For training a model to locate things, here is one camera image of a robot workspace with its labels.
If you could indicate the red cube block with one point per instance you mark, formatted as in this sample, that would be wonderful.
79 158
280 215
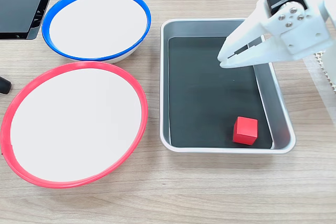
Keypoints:
245 130

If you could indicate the white grid mat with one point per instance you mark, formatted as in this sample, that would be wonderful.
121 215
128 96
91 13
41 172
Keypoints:
331 77

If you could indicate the black flat device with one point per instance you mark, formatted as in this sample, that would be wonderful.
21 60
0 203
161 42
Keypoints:
21 6

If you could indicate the red-rimmed white dish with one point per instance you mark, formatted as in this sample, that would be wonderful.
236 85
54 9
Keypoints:
76 125

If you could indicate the small black rounded object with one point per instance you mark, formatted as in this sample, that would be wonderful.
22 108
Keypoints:
4 85

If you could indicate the blue-rimmed white dish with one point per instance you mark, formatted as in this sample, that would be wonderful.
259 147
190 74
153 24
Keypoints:
98 24

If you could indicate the silver metal tray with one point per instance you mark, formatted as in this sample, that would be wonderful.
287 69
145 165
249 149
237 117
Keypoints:
164 90

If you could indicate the black tray liner mat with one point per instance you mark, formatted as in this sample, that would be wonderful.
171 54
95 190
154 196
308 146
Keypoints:
210 95

